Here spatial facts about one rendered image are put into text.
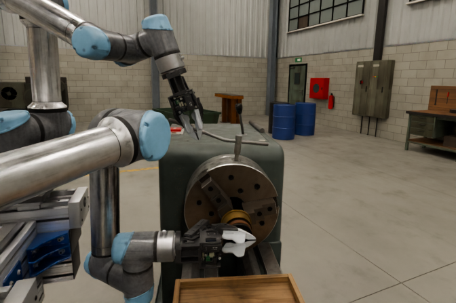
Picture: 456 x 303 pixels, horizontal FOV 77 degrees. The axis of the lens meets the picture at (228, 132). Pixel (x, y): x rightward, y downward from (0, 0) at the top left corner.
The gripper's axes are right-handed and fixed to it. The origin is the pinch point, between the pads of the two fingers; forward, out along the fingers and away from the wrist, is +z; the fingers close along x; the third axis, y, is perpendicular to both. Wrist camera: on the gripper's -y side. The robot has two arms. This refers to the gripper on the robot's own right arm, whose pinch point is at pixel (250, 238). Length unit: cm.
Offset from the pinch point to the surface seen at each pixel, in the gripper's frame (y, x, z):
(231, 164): -16.4, 16.1, -3.9
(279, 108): -634, -25, 186
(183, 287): -6.0, -18.7, -18.6
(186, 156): -32.4, 14.6, -18.4
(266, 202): -13.6, 4.2, 7.4
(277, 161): -31.8, 12.3, 15.4
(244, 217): -4.7, 3.8, -1.0
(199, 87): -1069, 13, -13
